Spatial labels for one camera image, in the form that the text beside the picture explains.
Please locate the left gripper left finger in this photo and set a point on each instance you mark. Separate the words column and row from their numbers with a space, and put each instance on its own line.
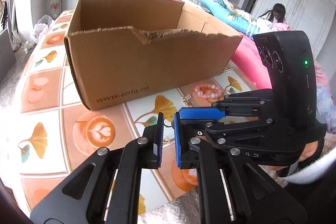
column 105, row 187

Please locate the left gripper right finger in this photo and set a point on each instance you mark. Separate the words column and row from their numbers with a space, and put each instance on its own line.
column 231, row 188

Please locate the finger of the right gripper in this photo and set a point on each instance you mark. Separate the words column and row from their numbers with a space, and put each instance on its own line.
column 201, row 113

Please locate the small gold earring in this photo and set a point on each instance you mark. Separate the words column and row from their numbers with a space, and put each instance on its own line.
column 168, row 121

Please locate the person right hand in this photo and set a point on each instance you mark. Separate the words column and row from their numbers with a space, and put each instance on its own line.
column 308, row 151

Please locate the gold spring clip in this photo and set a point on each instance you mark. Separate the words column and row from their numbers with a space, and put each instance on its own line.
column 186, row 100

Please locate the white fluffy towel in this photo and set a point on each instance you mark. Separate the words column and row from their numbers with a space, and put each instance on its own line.
column 184, row 209

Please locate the pink floral blanket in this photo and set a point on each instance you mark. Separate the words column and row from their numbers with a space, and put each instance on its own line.
column 248, row 60

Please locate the blue quilt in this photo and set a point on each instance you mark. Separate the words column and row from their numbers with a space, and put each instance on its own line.
column 240, row 24

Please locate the brown cardboard box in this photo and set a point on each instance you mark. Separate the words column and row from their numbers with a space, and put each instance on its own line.
column 122, row 50

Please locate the child in pink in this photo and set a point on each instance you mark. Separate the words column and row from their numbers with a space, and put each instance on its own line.
column 273, row 20

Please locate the grey low cabinet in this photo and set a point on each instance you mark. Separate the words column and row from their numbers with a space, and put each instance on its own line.
column 7, row 56

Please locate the white plastic bag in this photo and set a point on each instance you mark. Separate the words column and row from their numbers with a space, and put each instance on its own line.
column 42, row 24

